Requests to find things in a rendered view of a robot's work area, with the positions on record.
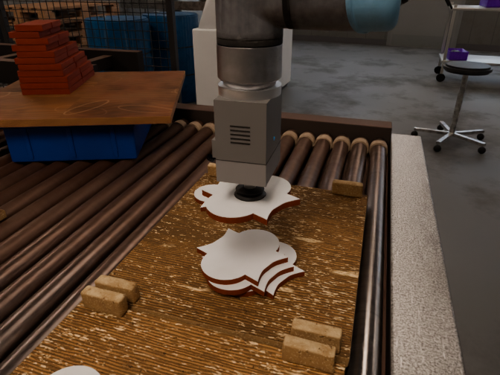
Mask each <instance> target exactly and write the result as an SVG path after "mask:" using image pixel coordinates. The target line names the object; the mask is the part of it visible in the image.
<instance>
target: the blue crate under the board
mask: <svg viewBox="0 0 500 375"><path fill-rule="evenodd" d="M151 125H152V124H123V125H91V126H29V127H0V129H3V131H4V136H5V138H6V141H7V145H8V149H9V151H10V156H11V158H12V161H13V162H28V161H78V160H104V159H130V158H137V157H138V155H139V153H140V151H141V148H142V146H143V144H144V141H145V139H146V137H147V134H148V132H149V130H150V127H151Z"/></svg>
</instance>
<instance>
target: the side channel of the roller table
mask: <svg viewBox="0 0 500 375"><path fill-rule="evenodd" d="M182 118H184V119H187V120H188V121H189V122H192V121H195V120H200V121H202V122H203V123H204V124H206V123H209V122H211V121H214V106H206V105H198V104H189V103H177V105H176V110H175V112H174V115H173V119H174V120H175V121H177V120H180V119H182ZM289 129H293V130H295V131H296V132H297V133H298V137H299V136H300V135H301V134H302V133H303V132H306V131H310V132H313V133H314V135H315V139H317V137H318V136H320V134H322V133H324V132H327V133H329V134H331V136H332V138H333V142H334V140H335V139H336V137H337V136H338V135H347V136H348V137H349V139H350V145H351V144H352V142H353V140H354V139H355V138H356V137H358V136H363V137H365V138H367V140H368V143H369V146H370V144H371V142H372V140H374V139H375V138H382V139H384V140H385V142H386V144H387V145H388V149H389V144H390V140H391V131H392V122H390V121H374V120H365V119H356V118H340V117H332V116H323V115H307V114H298V113H289V112H282V113H281V132H282V134H284V133H285V132H286V131H287V130H289Z"/></svg>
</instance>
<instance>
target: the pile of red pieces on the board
mask: <svg viewBox="0 0 500 375"><path fill-rule="evenodd" d="M60 25H61V22H60V20H59V19H46V20H33V21H30V22H24V23H21V24H18V25H14V28H15V30H14V31H10V32H8V34H9V37H10V38H16V44H15V45H11V48H12V51H17V52H16V54H17V58H14V61H15V64H18V68H19V70H18V71H17V74H18V77H19V82H20V87H21V90H22V94H23V95H31V94H71V93H72V92H73V91H75V90H76V89H77V88H79V87H80V86H81V85H82V84H84V83H85V82H86V81H87V80H88V79H89V78H90V77H92V76H93V75H94V70H93V69H94V68H93V65H92V64H91V60H87V56H86V55H85V52H84V51H79V50H78V46H77V41H69V39H68V37H69V32H68V31H61V30H60Z"/></svg>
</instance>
